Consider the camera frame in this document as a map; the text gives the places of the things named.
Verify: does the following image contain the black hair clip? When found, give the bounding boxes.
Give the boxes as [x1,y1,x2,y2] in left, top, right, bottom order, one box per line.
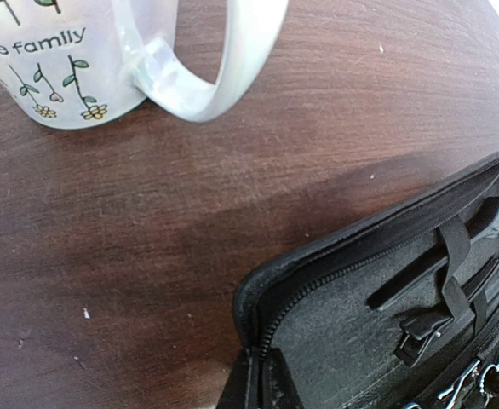
[367,196,499,311]
[393,256,499,368]

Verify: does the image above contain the white floral ceramic mug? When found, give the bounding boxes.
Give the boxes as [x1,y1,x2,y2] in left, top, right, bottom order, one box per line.
[0,1,288,130]

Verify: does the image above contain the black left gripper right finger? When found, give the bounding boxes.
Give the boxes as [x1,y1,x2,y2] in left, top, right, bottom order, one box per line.
[262,349,303,409]

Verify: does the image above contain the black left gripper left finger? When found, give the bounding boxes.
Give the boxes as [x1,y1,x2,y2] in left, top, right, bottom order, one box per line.
[217,349,261,409]

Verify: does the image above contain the silver straight hair scissors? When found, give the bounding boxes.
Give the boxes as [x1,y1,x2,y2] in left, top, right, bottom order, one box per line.
[437,349,499,408]

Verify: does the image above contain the black zippered tool case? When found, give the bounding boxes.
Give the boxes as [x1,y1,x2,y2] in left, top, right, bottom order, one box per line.
[219,153,499,408]

